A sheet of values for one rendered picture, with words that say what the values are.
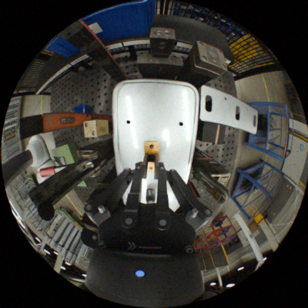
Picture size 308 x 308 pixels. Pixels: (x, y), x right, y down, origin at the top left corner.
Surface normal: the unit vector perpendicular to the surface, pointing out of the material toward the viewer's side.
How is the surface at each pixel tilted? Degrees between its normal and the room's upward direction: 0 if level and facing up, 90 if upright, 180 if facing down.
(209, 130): 0
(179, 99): 0
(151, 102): 0
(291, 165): 90
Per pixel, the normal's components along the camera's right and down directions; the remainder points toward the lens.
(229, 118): 0.01, 0.33
